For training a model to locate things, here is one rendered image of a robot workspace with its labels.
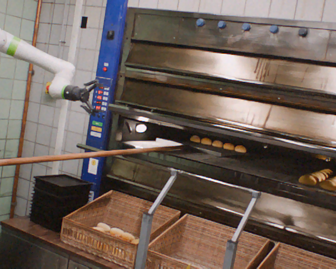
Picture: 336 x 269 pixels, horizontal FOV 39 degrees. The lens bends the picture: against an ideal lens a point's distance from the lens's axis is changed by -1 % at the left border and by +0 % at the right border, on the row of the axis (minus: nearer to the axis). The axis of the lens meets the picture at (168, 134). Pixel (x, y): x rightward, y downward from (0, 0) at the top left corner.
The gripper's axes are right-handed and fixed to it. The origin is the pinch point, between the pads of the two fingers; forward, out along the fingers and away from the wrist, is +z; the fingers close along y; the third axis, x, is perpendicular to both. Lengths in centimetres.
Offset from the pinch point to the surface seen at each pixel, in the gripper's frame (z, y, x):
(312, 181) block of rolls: 105, 28, -71
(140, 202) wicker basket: 3, 65, -52
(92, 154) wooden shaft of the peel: 7.9, 29.5, 13.1
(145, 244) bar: 44, 69, 5
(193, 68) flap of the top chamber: 24, -27, -54
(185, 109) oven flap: 24, 0, -54
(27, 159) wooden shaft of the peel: 8, 30, 60
